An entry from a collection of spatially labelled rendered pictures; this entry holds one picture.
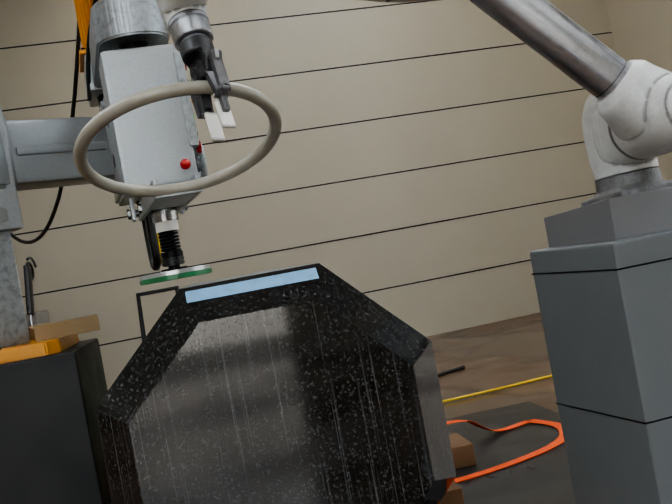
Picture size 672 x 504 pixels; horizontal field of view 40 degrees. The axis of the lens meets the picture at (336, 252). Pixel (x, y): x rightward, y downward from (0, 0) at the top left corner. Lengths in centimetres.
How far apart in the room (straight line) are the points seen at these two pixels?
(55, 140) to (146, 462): 141
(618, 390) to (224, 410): 91
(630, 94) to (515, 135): 665
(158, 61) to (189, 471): 122
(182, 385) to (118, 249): 555
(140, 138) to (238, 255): 511
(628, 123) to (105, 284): 606
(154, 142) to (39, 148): 60
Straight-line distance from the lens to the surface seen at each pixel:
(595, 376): 225
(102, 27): 283
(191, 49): 202
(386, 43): 842
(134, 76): 279
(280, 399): 223
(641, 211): 219
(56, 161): 327
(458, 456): 350
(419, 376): 230
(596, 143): 228
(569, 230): 232
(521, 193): 866
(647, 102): 208
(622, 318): 210
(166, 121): 277
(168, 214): 279
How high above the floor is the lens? 89
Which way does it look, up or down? level
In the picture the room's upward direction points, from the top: 10 degrees counter-clockwise
